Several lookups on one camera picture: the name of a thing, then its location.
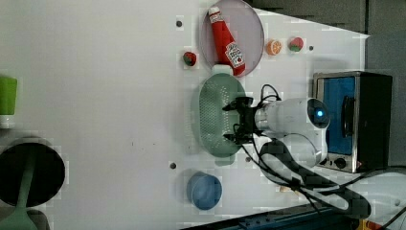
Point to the black utensil holder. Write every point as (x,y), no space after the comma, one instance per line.
(36,158)

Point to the lime green cup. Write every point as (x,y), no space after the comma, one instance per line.
(8,92)

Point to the blue cup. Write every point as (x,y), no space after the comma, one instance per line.
(204,191)

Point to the blue metal frame rail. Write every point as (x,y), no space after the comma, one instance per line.
(302,217)

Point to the yellow orange clamp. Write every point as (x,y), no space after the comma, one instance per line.
(368,225)

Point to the orange slice toy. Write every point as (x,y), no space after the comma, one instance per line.
(273,47)

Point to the green spatula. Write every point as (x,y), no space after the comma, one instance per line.
(19,219)

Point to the red strawberry toy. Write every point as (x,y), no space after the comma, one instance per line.
(296,44)

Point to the grey round plate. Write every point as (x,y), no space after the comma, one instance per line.
(245,27)

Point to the black silver toaster oven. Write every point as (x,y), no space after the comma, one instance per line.
(359,106)

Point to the mint green oval strainer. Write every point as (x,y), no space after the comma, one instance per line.
(209,121)

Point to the red ketchup bottle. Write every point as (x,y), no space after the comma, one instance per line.
(227,50)

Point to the small red tomato toy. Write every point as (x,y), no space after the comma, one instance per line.
(190,58)

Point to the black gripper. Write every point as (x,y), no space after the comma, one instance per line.
(247,126)

